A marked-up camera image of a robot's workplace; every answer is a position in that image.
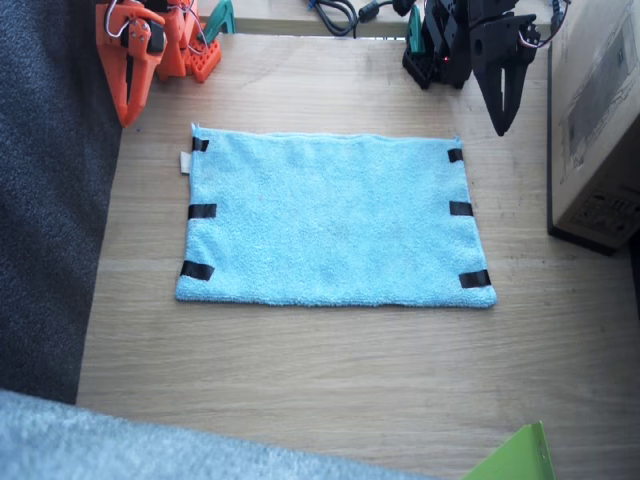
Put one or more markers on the black tape strip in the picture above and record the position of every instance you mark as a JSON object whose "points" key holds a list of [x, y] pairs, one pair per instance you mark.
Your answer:
{"points": [[461, 208], [474, 279], [196, 270], [202, 211], [200, 145], [455, 155]]}

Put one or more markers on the light blue towel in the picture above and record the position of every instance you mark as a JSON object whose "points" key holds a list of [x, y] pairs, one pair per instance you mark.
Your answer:
{"points": [[330, 225]]}

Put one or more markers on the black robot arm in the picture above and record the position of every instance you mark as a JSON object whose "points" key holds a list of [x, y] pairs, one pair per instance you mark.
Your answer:
{"points": [[440, 50]]}

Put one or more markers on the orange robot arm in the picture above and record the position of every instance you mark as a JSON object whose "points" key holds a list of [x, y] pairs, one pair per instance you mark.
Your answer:
{"points": [[175, 55]]}

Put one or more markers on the teal table clamp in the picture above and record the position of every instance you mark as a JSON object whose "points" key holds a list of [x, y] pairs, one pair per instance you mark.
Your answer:
{"points": [[415, 30], [222, 17]]}

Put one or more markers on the brown cardboard box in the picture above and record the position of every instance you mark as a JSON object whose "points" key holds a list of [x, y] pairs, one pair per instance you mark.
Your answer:
{"points": [[600, 125]]}

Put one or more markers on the dark grey felt panel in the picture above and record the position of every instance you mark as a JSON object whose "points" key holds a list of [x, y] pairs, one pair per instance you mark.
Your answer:
{"points": [[45, 200]]}

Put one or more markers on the grey felt backdrop panel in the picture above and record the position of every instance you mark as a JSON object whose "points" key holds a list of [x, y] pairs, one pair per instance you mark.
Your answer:
{"points": [[100, 445]]}

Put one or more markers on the green plastic angle bracket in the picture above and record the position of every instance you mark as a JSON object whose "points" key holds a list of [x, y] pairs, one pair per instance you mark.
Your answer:
{"points": [[525, 455]]}

